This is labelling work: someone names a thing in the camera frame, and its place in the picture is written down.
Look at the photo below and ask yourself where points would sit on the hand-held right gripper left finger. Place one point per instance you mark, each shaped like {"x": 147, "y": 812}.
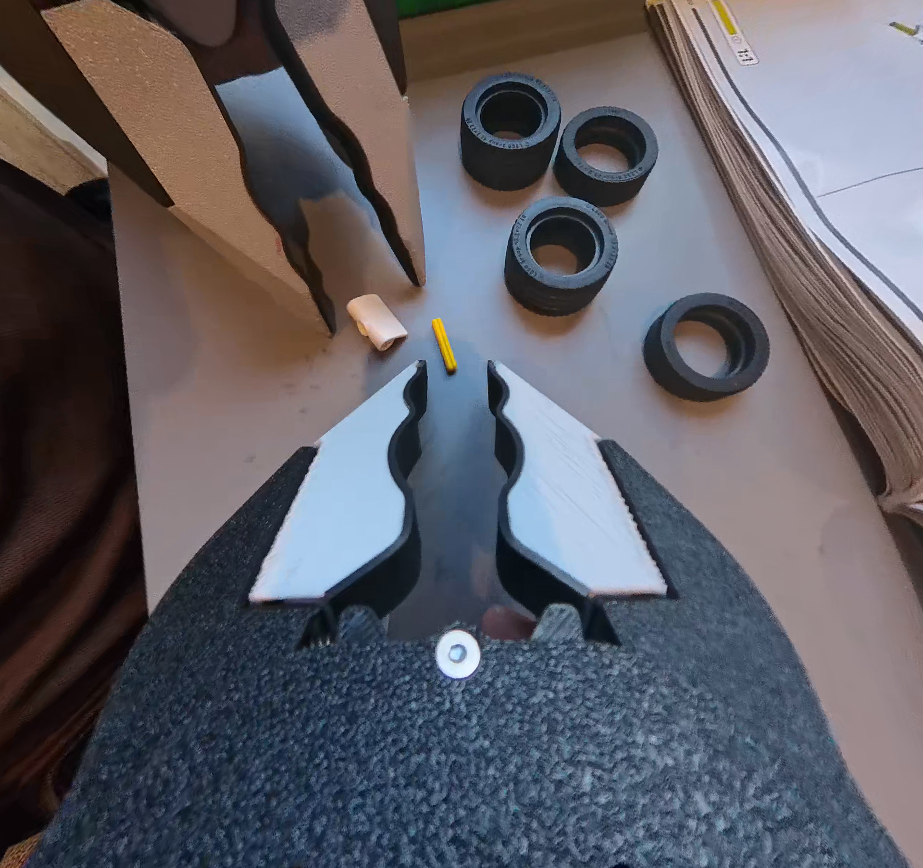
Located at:
{"x": 339, "y": 522}

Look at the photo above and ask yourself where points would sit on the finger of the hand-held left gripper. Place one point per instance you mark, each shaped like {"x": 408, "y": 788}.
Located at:
{"x": 360, "y": 89}
{"x": 166, "y": 125}

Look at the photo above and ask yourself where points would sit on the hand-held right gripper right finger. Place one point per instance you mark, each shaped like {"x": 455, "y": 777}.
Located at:
{"x": 577, "y": 514}

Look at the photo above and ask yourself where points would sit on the white brick connector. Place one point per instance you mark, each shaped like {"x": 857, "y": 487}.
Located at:
{"x": 376, "y": 323}

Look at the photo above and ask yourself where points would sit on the yellow brick axle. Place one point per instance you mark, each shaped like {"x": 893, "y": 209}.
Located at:
{"x": 445, "y": 345}

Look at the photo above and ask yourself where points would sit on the white instruction booklet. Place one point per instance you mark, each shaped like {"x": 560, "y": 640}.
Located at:
{"x": 829, "y": 125}

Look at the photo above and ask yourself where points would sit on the grey desk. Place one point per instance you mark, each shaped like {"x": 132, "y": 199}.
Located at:
{"x": 238, "y": 392}

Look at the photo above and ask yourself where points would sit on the black toy tyre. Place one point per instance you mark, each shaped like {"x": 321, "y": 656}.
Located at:
{"x": 670, "y": 370}
{"x": 548, "y": 294}
{"x": 602, "y": 190}
{"x": 505, "y": 165}

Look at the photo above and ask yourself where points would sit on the person's brown shirt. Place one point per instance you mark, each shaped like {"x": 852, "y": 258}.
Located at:
{"x": 65, "y": 449}

